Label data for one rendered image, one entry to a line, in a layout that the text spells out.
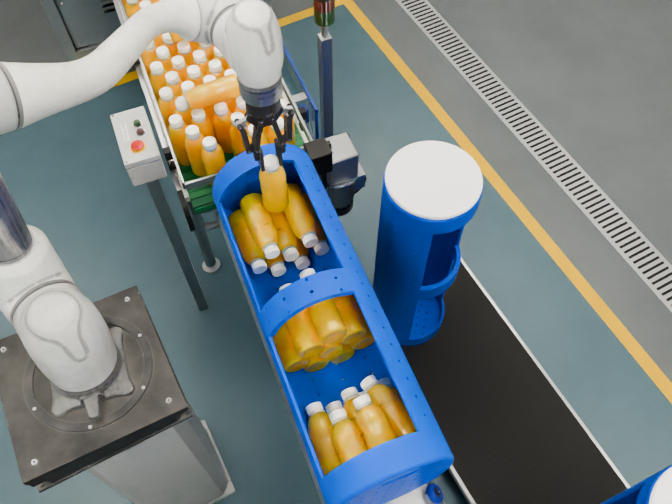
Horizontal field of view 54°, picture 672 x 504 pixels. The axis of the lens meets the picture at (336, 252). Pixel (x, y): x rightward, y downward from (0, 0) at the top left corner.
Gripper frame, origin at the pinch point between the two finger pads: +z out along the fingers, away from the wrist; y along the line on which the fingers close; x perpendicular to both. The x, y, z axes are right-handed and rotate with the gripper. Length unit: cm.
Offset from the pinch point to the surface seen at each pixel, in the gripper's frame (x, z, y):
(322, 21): 54, 14, 34
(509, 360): -36, 116, 75
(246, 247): -7.3, 24.2, -10.9
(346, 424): -61, 19, -5
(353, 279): -32.4, 11.2, 8.3
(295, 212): -4.6, 19.7, 3.8
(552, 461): -75, 116, 70
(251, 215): -1.7, 19.1, -7.2
